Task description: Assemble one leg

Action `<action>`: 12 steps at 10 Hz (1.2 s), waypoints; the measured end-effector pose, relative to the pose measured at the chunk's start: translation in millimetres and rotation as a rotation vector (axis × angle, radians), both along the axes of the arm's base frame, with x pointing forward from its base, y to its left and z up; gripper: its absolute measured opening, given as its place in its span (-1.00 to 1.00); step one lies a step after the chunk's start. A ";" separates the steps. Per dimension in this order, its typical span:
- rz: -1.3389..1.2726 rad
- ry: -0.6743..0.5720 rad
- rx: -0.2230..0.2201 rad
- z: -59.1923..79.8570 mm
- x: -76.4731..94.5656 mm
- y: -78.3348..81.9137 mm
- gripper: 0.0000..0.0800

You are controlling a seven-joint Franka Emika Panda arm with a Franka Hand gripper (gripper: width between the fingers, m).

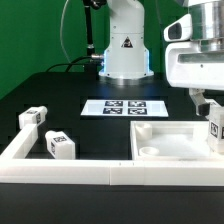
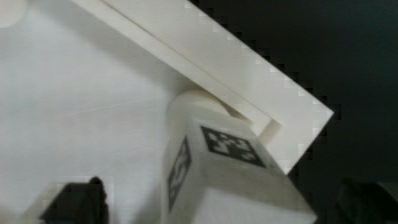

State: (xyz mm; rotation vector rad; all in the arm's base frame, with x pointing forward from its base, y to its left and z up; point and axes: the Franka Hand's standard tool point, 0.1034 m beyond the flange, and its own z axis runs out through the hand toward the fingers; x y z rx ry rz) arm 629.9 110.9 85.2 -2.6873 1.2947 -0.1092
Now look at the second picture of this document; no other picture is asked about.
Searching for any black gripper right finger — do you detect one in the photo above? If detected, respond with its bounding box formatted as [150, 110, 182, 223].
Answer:
[331, 179, 398, 224]

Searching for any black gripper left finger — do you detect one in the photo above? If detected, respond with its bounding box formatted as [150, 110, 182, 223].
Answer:
[38, 177, 108, 224]

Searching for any white square tabletop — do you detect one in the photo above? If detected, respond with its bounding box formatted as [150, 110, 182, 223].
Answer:
[0, 0, 331, 224]

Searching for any white leg with tag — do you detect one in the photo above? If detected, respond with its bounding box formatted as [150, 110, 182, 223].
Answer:
[159, 90, 315, 224]

